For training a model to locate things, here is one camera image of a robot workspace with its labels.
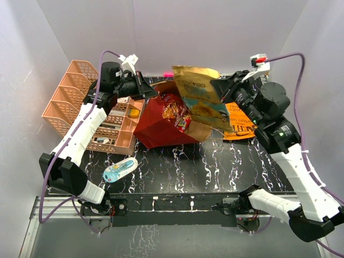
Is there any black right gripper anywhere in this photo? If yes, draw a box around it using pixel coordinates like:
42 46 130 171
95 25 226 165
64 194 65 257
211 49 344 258
211 70 264 127

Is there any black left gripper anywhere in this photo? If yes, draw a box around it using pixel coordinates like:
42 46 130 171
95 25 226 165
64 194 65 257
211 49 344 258
113 71 159 102

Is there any gold teal kettle chips bag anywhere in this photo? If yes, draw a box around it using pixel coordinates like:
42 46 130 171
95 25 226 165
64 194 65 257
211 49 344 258
172 66 234 133

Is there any red brown paper bag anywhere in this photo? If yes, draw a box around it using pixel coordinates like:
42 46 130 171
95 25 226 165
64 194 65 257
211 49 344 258
134 81 212 149

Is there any orange honey dijon chip bag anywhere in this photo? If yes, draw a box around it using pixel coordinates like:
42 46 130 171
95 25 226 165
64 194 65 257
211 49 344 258
223 102 256 141

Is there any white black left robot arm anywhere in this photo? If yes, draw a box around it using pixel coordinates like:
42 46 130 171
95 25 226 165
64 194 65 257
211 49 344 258
39 62 158 214

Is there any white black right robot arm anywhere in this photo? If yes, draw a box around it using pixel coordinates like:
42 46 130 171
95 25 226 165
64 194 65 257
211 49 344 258
210 70 343 242

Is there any red doritos chip bag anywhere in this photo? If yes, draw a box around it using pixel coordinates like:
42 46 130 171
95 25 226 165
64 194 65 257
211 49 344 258
161 93 187 122

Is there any red skittles candy bag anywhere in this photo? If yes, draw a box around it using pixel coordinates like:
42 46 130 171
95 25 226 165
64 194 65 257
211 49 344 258
175 114 191 132

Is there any yellow item in organizer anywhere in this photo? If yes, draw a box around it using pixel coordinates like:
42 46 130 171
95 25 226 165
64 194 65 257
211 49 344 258
128 108 140 119

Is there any peach plastic file organizer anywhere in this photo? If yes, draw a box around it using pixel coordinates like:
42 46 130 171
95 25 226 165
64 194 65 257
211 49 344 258
42 60 145 155

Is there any blue white packaged item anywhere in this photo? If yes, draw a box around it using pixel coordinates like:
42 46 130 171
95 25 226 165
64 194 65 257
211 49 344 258
103 157 138 183

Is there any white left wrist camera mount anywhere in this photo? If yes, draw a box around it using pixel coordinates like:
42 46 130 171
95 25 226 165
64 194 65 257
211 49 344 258
118 54 139 74

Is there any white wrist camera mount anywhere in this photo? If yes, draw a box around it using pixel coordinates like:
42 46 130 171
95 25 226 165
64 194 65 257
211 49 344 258
241 54 270 82
118 54 139 74

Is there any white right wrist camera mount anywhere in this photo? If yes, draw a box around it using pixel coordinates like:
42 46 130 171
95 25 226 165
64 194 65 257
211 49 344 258
241 54 270 82

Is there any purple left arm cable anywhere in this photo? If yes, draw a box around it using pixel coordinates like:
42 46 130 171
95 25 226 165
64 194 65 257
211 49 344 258
38 50 121 234

